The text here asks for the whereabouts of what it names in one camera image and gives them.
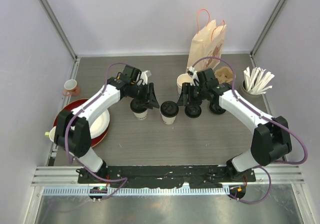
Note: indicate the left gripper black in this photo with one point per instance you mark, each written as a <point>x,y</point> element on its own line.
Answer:
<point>149,100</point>

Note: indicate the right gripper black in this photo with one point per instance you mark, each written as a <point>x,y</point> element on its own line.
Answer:
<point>183,100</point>

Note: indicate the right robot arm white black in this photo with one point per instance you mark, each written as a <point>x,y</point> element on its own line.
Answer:
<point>270,140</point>

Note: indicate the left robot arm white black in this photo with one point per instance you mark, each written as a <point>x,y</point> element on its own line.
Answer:
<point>72,130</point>

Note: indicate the stack of black lids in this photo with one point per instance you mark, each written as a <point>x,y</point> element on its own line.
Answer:
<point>193,111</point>

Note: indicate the orange bowl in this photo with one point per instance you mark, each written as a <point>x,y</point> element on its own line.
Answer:
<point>216,109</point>

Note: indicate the cardboard cup carrier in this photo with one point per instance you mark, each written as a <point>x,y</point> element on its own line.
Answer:
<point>224,75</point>

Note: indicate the white plate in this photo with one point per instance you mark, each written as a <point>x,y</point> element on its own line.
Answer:
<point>100,124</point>

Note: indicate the grey straw holder cup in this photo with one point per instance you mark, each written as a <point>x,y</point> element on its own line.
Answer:
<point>247,93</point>

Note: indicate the red plate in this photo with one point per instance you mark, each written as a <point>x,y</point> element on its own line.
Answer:
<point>77,103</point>

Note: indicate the bundle of wrapped straws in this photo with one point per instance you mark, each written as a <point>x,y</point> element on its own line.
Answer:
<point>257,80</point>

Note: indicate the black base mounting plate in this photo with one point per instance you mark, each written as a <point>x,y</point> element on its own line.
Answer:
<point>174,176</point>

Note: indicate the small pink ceramic cup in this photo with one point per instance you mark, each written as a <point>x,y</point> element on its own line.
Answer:
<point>71,88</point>

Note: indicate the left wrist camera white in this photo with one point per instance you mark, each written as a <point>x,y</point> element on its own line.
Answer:
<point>143,79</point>

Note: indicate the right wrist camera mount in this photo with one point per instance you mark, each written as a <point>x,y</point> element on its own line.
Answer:
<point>191,71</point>

